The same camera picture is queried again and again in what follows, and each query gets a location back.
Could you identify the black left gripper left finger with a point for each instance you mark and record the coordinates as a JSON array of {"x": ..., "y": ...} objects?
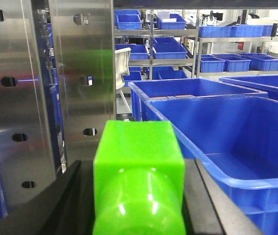
[{"x": 66, "y": 207}]

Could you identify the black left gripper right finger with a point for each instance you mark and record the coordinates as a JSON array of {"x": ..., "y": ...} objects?
[{"x": 207, "y": 210}]

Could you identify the green block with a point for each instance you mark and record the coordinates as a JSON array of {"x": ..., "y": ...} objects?
[{"x": 138, "y": 180}]

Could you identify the near blue plastic bin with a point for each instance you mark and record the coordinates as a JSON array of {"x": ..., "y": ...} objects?
[{"x": 236, "y": 139}]

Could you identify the blue plastic bin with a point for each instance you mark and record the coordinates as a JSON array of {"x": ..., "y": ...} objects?
[
  {"x": 142, "y": 91},
  {"x": 267, "y": 83},
  {"x": 236, "y": 139}
]

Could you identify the stainless steel perforated upright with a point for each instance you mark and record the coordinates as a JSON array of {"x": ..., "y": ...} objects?
[{"x": 57, "y": 89}]

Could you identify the metal storage shelf rack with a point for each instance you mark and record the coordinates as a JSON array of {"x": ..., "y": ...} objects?
[{"x": 163, "y": 39}]

